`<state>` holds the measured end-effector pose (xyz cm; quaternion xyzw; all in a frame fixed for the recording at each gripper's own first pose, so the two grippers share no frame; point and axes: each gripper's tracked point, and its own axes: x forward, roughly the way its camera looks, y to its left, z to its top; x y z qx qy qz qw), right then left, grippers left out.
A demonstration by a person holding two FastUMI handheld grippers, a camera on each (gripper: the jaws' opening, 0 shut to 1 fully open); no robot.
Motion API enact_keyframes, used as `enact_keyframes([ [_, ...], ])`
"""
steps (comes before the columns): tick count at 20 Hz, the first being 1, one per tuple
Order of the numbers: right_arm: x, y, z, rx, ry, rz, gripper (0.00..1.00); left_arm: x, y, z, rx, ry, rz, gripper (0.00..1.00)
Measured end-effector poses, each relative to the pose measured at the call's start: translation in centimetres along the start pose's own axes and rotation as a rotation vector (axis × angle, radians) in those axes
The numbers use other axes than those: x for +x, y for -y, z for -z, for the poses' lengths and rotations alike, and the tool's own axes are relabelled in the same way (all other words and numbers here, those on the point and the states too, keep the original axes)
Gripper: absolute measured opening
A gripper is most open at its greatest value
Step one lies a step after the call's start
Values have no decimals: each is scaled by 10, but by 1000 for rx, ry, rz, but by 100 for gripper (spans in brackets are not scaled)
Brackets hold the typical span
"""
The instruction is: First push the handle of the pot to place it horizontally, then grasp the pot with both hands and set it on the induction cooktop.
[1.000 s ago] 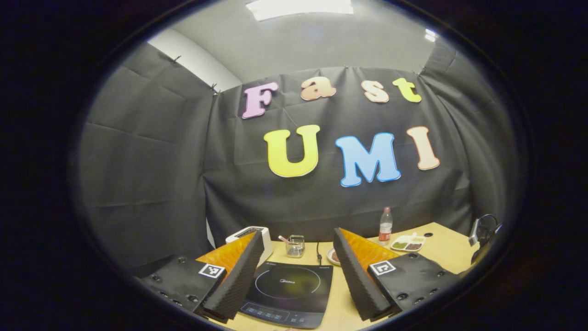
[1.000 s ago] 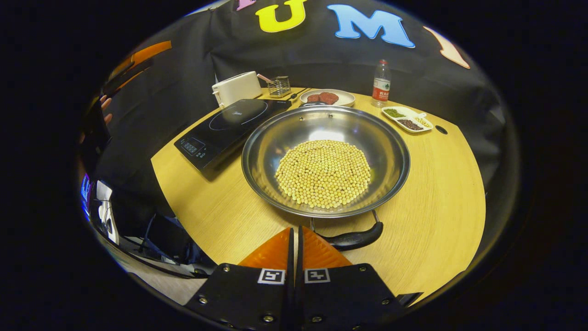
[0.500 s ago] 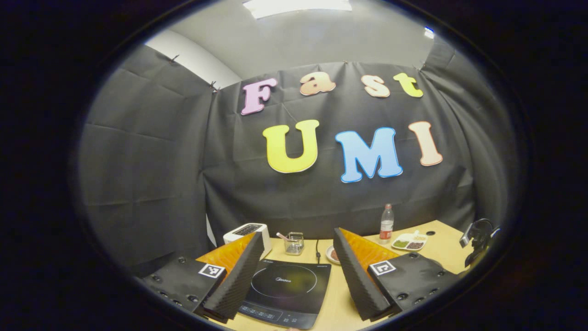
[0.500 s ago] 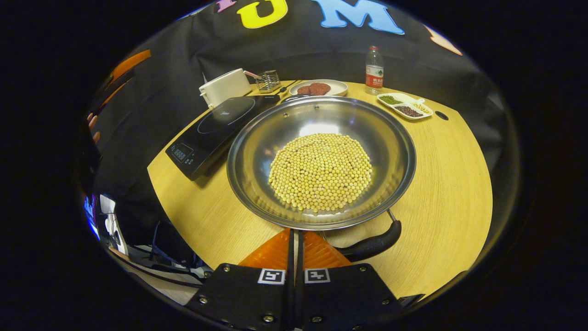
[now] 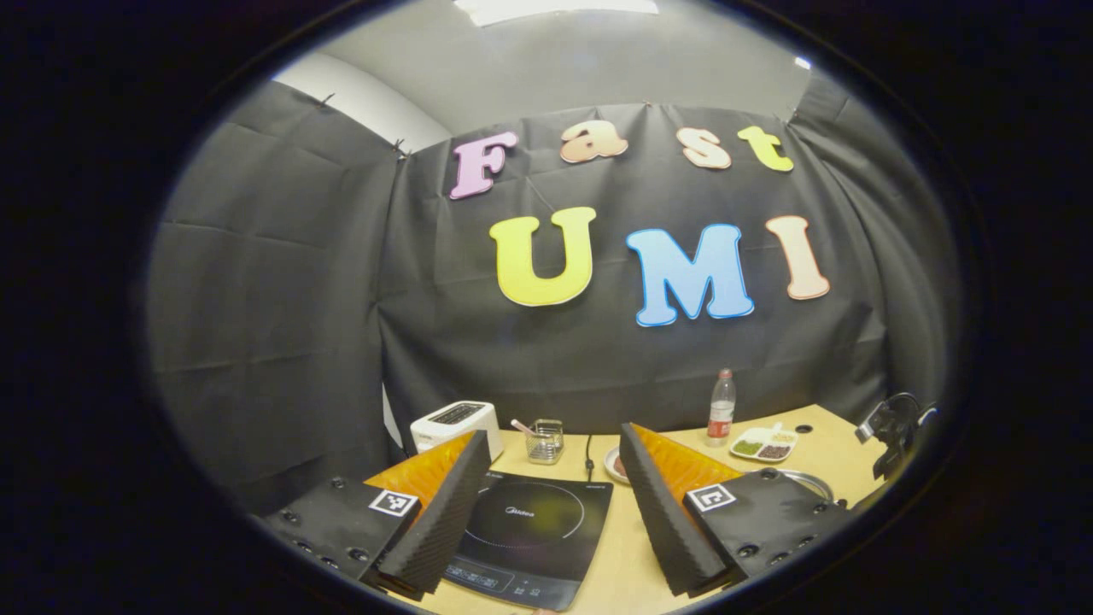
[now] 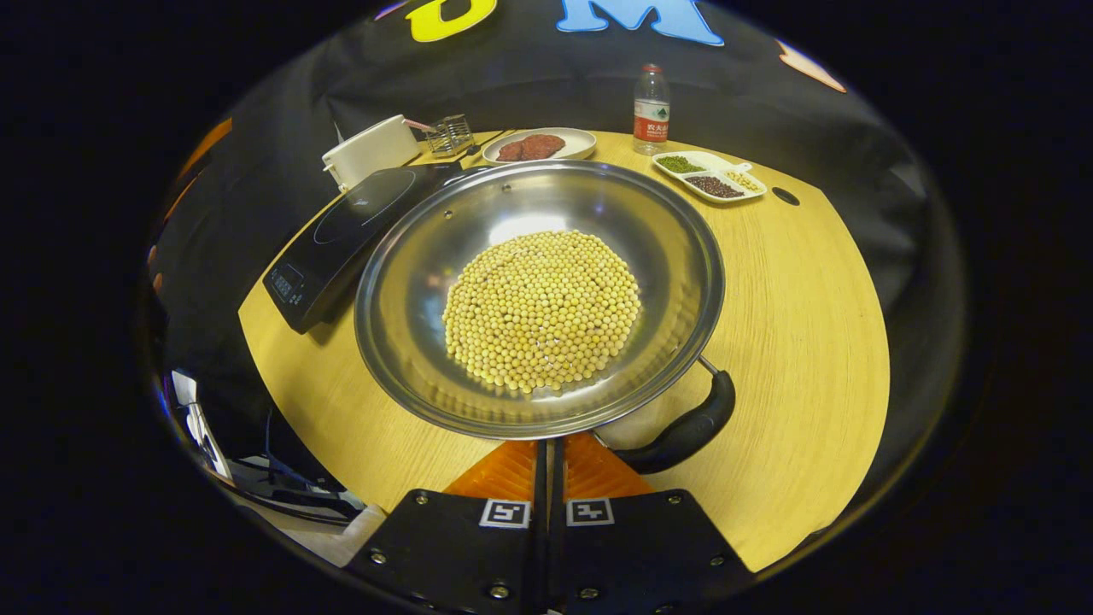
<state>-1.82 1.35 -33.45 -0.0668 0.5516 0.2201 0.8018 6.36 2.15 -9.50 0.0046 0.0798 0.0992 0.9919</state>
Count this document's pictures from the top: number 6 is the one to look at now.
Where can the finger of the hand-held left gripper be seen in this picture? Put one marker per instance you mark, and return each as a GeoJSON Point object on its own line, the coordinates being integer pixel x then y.
{"type": "Point", "coordinates": [205, 149]}

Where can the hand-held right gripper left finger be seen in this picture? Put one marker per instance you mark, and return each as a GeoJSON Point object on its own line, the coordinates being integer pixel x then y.
{"type": "Point", "coordinates": [461, 555]}

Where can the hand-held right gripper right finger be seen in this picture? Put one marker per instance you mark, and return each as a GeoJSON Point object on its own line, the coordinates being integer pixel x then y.
{"type": "Point", "coordinates": [640, 555]}

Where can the black induction cooktop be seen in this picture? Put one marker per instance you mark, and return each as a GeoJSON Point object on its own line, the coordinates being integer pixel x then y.
{"type": "Point", "coordinates": [341, 231]}

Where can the stainless steel pot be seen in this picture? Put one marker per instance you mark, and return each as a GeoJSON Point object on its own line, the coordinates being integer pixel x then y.
{"type": "Point", "coordinates": [427, 256]}

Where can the pile of soybeans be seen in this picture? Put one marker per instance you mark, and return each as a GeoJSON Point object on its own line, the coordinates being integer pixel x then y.
{"type": "Point", "coordinates": [542, 312]}

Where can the white toaster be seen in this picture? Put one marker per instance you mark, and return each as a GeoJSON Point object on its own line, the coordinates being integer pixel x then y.
{"type": "Point", "coordinates": [371, 152]}

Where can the white device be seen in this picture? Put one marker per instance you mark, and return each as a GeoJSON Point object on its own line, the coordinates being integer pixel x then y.
{"type": "Point", "coordinates": [201, 427]}

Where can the brown meat patty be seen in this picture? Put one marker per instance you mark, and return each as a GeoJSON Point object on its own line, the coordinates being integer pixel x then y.
{"type": "Point", "coordinates": [543, 146]}
{"type": "Point", "coordinates": [511, 151]}

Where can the white round plate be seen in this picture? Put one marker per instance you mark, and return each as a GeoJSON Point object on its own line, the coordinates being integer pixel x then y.
{"type": "Point", "coordinates": [579, 141]}

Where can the pile of dark beans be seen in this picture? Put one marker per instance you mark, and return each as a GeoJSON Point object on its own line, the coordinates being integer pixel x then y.
{"type": "Point", "coordinates": [714, 186]}

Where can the black table grommet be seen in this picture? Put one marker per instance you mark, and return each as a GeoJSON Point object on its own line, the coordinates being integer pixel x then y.
{"type": "Point", "coordinates": [786, 196]}

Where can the pile of pale beans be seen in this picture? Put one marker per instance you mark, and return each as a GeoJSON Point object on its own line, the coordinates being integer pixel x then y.
{"type": "Point", "coordinates": [743, 181]}

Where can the pile of green beans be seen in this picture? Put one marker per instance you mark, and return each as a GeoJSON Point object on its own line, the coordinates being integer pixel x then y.
{"type": "Point", "coordinates": [676, 165]}

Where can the white divided dish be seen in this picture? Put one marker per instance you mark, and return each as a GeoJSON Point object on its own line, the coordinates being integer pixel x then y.
{"type": "Point", "coordinates": [713, 167]}

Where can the clear plastic water bottle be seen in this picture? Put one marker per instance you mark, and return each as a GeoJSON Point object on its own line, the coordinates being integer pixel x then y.
{"type": "Point", "coordinates": [651, 115]}

